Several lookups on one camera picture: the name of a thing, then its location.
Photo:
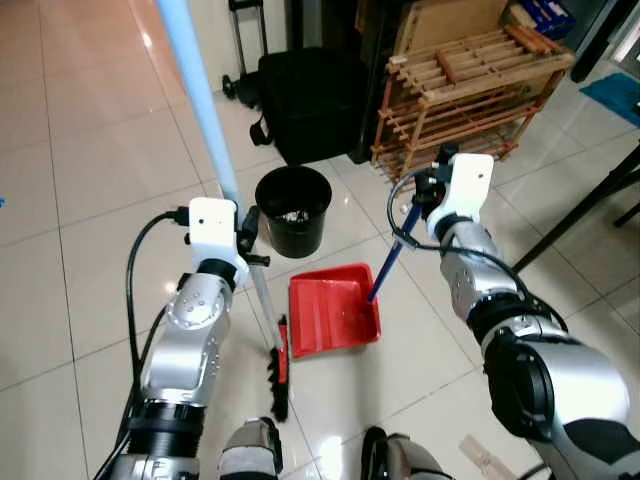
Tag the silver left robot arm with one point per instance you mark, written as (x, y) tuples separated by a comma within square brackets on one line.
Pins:
[(185, 350)]

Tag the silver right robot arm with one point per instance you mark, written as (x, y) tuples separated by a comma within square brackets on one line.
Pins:
[(570, 390)]

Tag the teal floor mat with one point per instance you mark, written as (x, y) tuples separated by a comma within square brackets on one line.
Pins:
[(615, 95)]

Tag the black waste bin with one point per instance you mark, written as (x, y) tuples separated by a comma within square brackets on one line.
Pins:
[(290, 240)]

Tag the wooden slatted rack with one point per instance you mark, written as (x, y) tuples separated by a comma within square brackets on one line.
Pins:
[(470, 70)]

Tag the black cabinet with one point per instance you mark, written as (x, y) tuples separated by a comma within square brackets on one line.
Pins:
[(375, 70)]

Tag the black wheeled suitcase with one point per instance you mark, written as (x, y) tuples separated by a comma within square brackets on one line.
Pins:
[(310, 100)]

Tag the robot left leg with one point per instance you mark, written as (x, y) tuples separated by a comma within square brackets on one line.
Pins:
[(248, 455)]

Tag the blue printed box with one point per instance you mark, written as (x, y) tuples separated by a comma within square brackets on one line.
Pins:
[(548, 15)]

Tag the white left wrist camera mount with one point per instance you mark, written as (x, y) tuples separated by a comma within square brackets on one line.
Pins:
[(212, 235)]

